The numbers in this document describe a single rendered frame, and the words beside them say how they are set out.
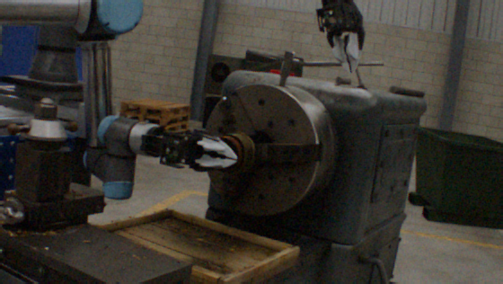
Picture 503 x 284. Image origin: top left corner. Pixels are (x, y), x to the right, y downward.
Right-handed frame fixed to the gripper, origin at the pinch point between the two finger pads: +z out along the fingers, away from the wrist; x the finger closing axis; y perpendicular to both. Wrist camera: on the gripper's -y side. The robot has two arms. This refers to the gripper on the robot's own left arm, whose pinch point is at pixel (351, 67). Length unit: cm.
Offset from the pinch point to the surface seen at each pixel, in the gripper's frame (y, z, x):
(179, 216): 16, 28, -43
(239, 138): 19.9, 12.6, -20.7
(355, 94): -9.9, 5.3, -3.9
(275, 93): 7.9, 3.3, -16.7
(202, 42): -819, -231, -592
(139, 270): 66, 31, -12
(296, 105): 7.8, 6.9, -11.7
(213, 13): -812, -281, -553
